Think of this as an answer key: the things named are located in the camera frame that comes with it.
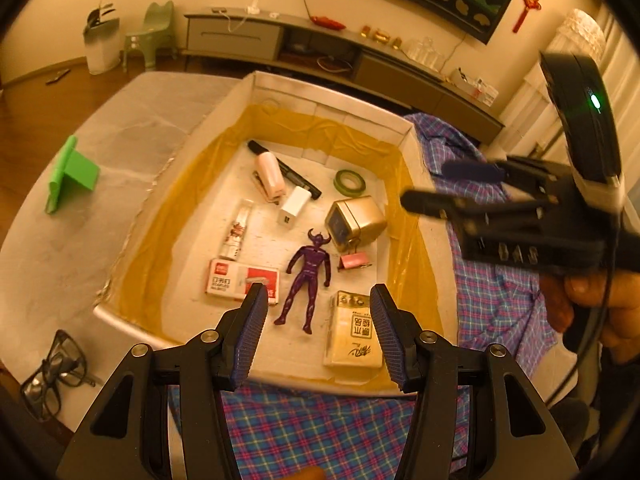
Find pale pink stapler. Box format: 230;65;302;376
252;152;288;204

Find small white printed tube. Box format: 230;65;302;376
219;199;255;261

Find green phone stand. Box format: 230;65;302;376
44;135;101;215

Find cluster of clear glasses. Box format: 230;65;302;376
407;37;446;68

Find pale window curtain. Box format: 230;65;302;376
595;5;640;126

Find white and gold cigarette pack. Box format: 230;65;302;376
322;290;386;371

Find red dish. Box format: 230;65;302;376
310;14;347;31

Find black eyeglasses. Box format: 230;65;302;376
20;329;96;423

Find yellow plastic box liner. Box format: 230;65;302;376
117;105;446;396

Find gold box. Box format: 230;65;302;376
324;196;388;253

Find grey TV cabinet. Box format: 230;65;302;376
182;7;506;143

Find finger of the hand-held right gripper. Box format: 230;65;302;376
442;157;557;197
400;189;547;234

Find purple toy figurine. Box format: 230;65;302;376
272;228;333;336

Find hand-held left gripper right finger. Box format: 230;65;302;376
369;282;583;480

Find white lace appliance cover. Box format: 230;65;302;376
500;8;606;161

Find white cardboard box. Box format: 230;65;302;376
92;71;461;396

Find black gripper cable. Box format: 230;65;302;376
545;210;621;406

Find white tray of small packets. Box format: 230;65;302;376
450;67;500;106

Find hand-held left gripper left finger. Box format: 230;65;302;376
55;282;271;480

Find pale green chair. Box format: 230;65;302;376
122;1;177;73

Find red and white staple box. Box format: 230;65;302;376
204;258;280;306

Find pink binder clip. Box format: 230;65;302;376
339;247;373;272

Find white trash bin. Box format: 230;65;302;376
82;2;122;76

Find plaid shirt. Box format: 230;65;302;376
167;112;561;480

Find green tape roll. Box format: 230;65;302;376
333;169;368;197

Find person's right hand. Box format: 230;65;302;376
539;270;640;362

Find black marker pen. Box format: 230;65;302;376
247;140;322;200

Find white power adapter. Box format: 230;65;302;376
277;186;313;232

